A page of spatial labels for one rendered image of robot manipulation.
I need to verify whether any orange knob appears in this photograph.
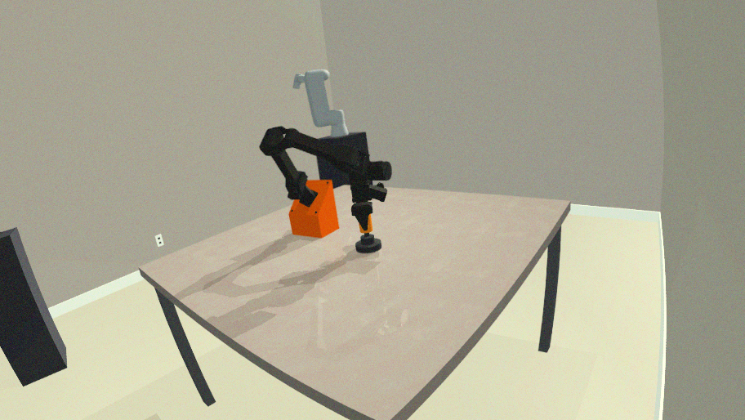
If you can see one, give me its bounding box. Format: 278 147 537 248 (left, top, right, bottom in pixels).
359 214 373 233

